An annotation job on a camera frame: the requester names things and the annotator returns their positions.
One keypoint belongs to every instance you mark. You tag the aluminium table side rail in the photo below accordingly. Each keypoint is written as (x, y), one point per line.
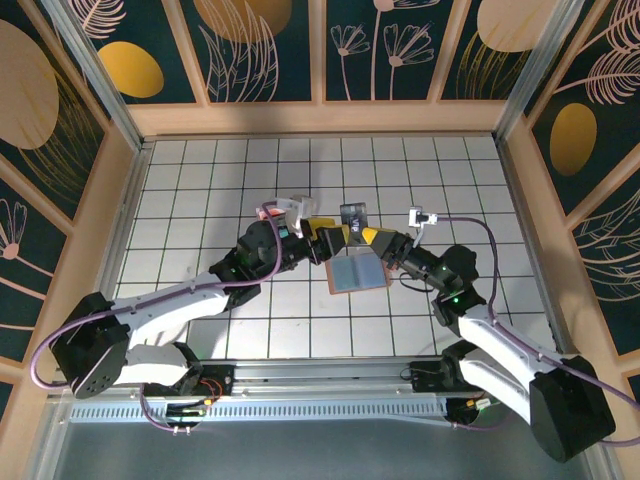
(530, 240)
(125, 240)

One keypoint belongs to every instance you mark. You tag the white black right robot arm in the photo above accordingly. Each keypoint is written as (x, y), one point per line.
(505, 345)

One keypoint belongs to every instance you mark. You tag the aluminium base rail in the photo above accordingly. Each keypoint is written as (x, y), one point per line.
(325, 372)

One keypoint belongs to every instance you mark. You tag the teal card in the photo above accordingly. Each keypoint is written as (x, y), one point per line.
(284, 232)

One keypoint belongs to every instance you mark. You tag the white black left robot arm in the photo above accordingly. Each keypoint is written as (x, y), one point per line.
(165, 310)

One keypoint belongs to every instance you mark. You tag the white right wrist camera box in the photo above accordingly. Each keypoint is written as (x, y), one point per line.
(419, 217)

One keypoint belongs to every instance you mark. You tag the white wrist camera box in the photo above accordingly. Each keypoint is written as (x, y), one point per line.
(302, 212)
(419, 217)

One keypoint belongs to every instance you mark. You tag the aluminium corner post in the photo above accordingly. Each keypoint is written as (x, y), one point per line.
(100, 85)
(530, 75)

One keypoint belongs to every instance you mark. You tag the black VIP card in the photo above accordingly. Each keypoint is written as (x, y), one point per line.
(356, 219)

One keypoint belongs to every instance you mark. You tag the pink peach print card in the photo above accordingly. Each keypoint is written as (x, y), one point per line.
(272, 214)

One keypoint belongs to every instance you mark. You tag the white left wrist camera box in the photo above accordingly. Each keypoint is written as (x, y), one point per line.
(302, 212)

